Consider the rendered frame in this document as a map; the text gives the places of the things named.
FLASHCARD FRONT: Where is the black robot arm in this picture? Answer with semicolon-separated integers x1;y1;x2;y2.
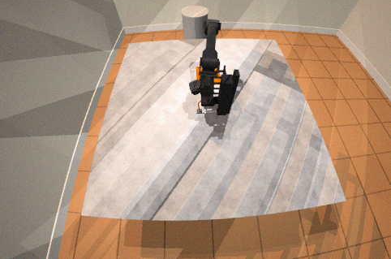
189;19;221;97

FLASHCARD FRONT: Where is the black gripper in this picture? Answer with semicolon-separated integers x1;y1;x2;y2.
201;95;215;106

